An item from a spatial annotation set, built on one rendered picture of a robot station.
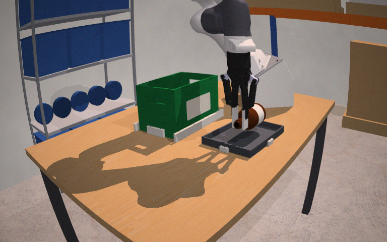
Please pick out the green plastic crate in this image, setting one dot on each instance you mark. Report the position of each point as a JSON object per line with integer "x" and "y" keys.
{"x": 172, "y": 103}

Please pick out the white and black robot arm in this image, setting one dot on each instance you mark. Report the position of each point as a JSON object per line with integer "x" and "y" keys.
{"x": 229, "y": 19}

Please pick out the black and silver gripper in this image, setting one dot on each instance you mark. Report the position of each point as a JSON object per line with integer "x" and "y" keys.
{"x": 239, "y": 72}

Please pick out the brown glass bottle with white label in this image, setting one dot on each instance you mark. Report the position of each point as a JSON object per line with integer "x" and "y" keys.
{"x": 257, "y": 114}

